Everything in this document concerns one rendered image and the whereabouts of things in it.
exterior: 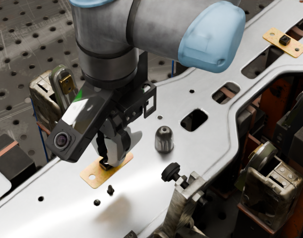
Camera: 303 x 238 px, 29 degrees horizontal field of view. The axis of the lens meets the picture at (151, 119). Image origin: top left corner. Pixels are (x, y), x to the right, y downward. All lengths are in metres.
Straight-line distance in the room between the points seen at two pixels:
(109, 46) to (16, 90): 0.87
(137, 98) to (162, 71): 0.74
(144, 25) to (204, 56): 0.07
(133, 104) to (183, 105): 0.30
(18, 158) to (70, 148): 0.31
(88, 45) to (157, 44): 0.09
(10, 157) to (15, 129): 0.39
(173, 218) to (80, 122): 0.18
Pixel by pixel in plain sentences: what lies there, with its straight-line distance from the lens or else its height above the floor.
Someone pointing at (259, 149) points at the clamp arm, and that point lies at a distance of 0.90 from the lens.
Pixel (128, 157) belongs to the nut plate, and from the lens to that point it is 0.91.
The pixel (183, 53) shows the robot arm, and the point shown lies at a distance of 0.62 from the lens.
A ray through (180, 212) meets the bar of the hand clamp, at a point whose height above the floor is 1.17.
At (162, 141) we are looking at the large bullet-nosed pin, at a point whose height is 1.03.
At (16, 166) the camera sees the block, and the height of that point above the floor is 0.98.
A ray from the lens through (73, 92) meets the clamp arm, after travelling 1.01.
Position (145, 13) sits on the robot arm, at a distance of 0.62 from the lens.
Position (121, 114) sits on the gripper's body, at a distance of 0.78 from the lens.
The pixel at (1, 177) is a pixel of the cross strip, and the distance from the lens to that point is 1.02.
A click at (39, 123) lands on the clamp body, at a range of 1.16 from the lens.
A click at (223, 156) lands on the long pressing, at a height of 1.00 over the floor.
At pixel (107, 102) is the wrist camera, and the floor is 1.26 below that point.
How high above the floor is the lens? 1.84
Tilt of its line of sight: 53 degrees down
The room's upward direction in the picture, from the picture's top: 1 degrees counter-clockwise
